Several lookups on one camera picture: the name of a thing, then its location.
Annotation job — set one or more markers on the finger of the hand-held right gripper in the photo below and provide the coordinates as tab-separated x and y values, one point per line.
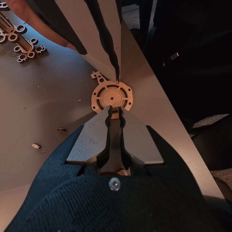
85	29
113	23

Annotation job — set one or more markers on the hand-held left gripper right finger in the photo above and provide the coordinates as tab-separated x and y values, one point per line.
141	143

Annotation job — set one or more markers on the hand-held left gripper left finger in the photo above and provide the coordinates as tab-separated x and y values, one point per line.
87	141

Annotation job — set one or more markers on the round wooden disc part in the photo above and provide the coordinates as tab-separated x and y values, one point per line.
112	92

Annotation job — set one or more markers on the wooden ringed tower model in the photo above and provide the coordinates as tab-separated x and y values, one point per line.
23	43

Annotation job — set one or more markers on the person's right hand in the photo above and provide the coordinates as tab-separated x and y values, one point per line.
29	16

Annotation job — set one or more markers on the small dark wooden peg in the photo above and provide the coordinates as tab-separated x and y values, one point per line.
61	129

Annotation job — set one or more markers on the small pale wooden peg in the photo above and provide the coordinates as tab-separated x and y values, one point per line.
36	146

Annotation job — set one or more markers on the dark bag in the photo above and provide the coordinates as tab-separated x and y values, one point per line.
190	54

